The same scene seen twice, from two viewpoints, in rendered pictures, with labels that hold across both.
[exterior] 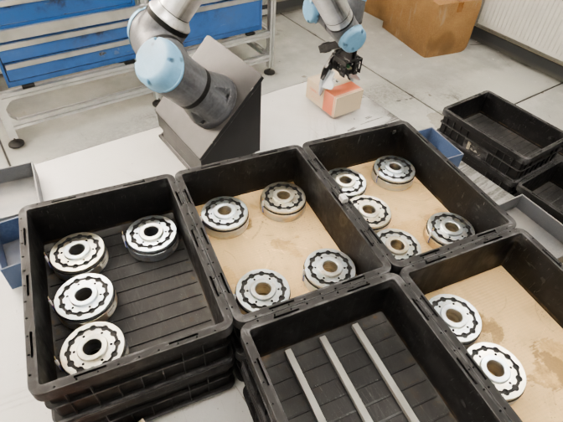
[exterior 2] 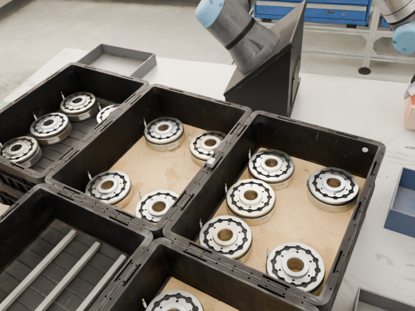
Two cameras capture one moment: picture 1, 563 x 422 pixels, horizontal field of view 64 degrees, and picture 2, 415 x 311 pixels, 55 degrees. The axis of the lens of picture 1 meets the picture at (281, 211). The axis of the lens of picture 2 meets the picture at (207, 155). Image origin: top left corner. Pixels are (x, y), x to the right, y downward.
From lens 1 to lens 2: 0.75 m
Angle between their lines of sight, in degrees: 43
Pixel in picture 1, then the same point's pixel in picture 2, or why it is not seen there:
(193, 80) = (227, 25)
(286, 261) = (156, 186)
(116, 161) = (201, 76)
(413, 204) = (312, 227)
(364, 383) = (76, 291)
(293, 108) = (379, 102)
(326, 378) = (67, 266)
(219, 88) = (253, 41)
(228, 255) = (136, 157)
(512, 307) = not seen: outside the picture
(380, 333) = not seen: hidden behind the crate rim
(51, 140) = not seen: hidden behind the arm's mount
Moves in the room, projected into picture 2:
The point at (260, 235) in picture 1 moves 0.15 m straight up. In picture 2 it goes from (169, 160) to (159, 111)
